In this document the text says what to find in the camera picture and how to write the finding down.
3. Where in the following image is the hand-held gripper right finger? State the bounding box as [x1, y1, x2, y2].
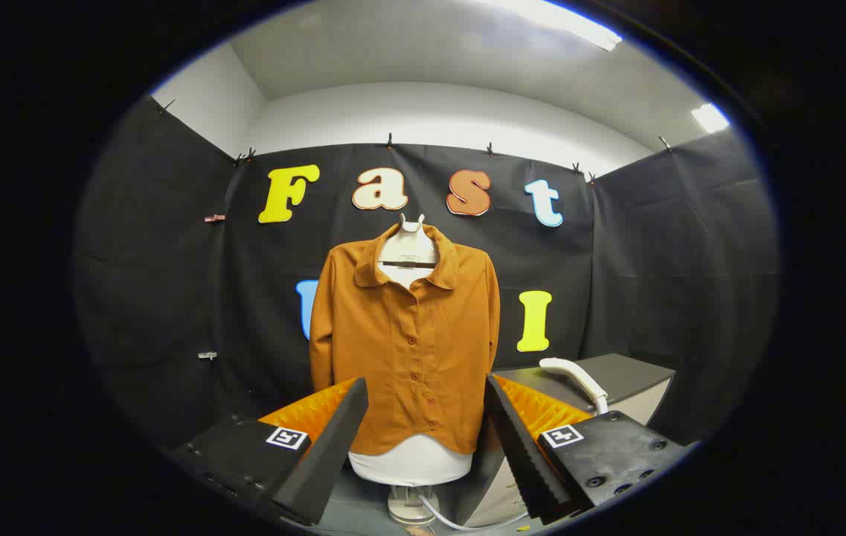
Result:
[485, 372, 691, 526]

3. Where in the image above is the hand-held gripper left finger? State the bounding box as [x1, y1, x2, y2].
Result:
[170, 376, 370, 527]

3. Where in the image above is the white garment steamer head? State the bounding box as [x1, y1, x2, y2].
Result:
[539, 357, 609, 415]

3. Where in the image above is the orange-brown button shirt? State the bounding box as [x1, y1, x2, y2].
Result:
[309, 222, 501, 456]

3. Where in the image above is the white mannequin torso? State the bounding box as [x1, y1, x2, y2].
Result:
[348, 214, 474, 487]

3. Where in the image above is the white mannequin stand base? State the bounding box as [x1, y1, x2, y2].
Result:
[387, 485, 438, 526]

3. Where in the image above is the grey topped cabinet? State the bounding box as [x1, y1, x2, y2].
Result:
[460, 353, 676, 528]

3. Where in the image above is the black backdrop cloth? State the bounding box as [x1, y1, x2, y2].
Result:
[73, 97, 779, 477]

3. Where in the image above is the small ceiling light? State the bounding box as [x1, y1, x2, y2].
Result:
[690, 103, 731, 135]

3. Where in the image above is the long ceiling light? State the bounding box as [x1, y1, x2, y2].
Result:
[482, 0, 623, 51]

